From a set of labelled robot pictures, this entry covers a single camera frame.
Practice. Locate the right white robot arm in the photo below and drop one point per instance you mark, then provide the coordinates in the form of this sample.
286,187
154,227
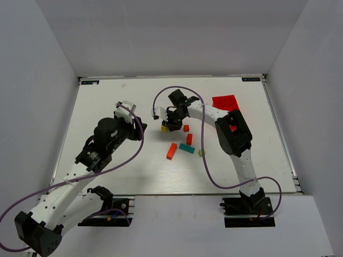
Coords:
234,138

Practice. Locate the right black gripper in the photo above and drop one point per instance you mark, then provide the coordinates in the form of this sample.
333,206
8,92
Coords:
173,125

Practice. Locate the red plastic bin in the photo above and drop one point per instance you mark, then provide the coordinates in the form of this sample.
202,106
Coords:
225,103

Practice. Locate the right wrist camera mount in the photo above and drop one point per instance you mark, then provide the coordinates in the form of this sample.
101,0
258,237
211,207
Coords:
159,112

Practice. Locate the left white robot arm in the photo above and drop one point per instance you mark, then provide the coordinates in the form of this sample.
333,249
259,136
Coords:
72,201

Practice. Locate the long red wood block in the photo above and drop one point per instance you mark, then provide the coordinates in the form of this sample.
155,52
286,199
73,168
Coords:
171,151

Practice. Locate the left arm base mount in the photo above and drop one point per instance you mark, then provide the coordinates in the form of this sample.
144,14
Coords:
114,211

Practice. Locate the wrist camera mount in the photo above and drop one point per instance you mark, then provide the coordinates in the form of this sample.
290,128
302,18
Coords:
159,112
126,109

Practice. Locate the teal long wood block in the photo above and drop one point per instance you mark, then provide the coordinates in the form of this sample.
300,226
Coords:
187,148

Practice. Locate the right blue corner label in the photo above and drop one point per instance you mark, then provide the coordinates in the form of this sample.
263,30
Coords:
250,79

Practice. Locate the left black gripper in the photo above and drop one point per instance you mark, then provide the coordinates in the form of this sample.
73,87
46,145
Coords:
138,129

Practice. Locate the left blue corner label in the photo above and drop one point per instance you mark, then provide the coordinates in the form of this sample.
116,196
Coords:
90,82

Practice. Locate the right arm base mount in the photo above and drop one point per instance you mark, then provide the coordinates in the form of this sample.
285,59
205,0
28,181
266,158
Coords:
238,215

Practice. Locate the blue corner label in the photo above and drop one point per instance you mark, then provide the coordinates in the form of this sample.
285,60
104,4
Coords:
90,82
250,79

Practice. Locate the small green wood cube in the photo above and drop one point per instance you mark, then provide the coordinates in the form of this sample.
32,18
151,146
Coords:
201,153

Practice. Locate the short red wood block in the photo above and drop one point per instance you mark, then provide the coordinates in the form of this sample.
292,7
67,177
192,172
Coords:
189,139

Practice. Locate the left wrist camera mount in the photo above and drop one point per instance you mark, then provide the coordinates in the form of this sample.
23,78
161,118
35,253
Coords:
126,109

